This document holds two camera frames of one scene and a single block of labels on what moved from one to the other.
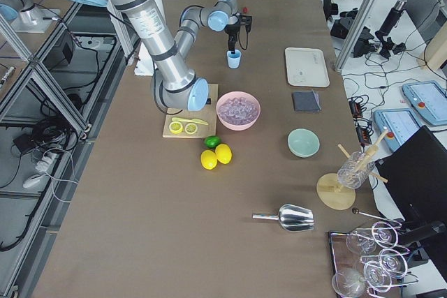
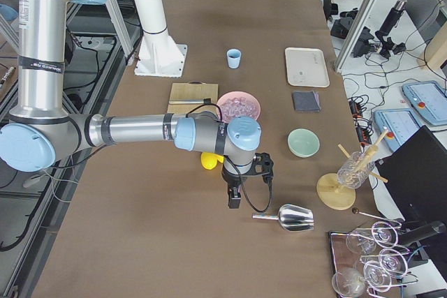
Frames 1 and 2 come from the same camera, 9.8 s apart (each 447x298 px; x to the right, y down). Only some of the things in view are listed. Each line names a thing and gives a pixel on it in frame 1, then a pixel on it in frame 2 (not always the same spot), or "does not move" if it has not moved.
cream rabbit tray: (306, 68) does not move
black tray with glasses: (368, 260) does not move
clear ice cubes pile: (239, 109) does not move
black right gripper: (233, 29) to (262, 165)
